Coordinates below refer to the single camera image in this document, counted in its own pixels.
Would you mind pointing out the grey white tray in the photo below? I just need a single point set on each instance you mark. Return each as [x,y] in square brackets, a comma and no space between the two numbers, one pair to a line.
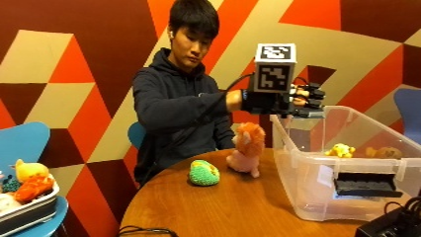
[31,212]

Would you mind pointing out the orange plush toy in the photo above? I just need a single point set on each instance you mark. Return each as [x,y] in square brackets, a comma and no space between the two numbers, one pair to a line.
[33,189]

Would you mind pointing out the blue chair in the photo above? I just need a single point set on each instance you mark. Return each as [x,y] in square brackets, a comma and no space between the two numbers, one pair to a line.
[137,133]
[22,141]
[410,112]

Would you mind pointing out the yellow plush toy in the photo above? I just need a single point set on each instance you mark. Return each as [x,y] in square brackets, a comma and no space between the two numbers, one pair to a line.
[340,150]

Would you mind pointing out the white earbud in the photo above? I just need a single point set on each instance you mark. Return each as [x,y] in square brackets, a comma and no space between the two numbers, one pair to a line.
[171,34]

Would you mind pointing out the brown plush toy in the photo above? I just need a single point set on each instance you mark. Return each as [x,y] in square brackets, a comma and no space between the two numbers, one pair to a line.
[388,152]

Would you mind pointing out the clear plastic storage bin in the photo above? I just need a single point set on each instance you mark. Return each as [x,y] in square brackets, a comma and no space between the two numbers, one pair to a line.
[307,184]

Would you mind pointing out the white cube with black markers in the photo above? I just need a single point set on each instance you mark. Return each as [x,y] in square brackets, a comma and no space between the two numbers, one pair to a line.
[275,70]

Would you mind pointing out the green yellow plush avocado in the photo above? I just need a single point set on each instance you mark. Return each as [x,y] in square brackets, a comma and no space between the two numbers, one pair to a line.
[205,173]

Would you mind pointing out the the person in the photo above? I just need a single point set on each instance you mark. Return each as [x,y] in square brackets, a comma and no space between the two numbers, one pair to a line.
[175,95]

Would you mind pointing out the teal plush toy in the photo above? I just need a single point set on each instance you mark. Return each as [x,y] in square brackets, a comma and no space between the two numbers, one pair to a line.
[10,186]

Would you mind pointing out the white plush toy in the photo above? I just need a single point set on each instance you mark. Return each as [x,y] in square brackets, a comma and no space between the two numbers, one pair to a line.
[9,201]

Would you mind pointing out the black device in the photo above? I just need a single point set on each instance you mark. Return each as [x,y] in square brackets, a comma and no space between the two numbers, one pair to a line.
[386,227]

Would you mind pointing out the yellow plush duck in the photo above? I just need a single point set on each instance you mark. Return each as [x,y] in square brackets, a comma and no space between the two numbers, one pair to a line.
[30,169]

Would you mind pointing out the black box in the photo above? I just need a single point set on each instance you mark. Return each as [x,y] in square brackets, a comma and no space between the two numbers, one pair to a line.
[367,185]

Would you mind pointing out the pink plush lion orange mane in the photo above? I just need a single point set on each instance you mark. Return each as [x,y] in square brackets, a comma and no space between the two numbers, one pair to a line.
[248,148]

